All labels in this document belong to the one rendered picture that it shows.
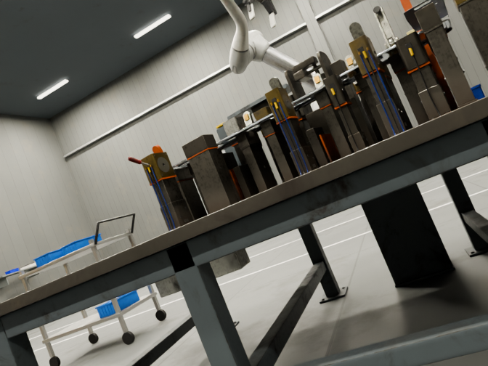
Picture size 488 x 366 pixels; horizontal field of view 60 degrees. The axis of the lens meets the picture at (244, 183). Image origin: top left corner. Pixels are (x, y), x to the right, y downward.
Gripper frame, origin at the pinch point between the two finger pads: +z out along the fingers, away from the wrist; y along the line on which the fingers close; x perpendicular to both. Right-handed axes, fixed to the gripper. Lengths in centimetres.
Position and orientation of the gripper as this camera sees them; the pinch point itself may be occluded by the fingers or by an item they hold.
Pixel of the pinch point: (263, 20)
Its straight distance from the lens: 209.9
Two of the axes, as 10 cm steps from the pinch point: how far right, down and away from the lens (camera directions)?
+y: -7.5, -0.3, -6.6
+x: 6.5, -2.7, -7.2
